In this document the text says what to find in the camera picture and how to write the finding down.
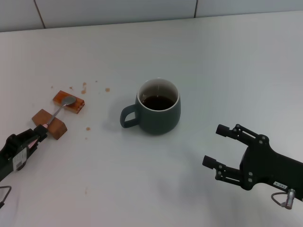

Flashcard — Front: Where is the silver connector with cable loop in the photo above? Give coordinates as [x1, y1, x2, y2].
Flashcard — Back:
[271, 188, 296, 210]

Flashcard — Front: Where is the arch shaped wooden block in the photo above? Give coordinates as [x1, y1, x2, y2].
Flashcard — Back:
[32, 108, 68, 140]

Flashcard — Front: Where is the dark coffee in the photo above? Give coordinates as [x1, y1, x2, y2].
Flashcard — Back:
[141, 95, 175, 111]

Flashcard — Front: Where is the pink handled metal spoon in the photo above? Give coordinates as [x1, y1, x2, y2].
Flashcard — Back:
[27, 96, 77, 149]

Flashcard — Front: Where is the flat reddish wooden block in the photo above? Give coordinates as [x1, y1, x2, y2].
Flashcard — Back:
[52, 90, 85, 114]

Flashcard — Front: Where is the grey ceramic cup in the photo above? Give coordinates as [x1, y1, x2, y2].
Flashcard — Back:
[119, 78, 182, 136]

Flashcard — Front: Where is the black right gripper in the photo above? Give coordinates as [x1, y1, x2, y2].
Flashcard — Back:
[202, 123, 303, 201]

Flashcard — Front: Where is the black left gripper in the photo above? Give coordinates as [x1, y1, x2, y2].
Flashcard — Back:
[0, 124, 50, 183]

